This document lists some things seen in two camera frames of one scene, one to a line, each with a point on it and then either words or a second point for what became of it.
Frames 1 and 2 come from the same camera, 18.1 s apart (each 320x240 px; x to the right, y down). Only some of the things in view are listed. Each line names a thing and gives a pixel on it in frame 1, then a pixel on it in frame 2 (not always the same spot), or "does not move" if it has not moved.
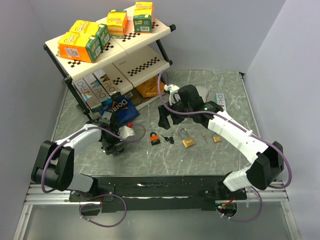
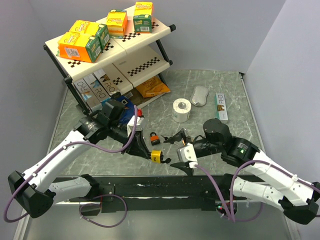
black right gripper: [163, 122] to [185, 167]
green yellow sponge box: [142, 17] does not move
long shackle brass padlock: [187, 140] does not move
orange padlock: [154, 139] does not move
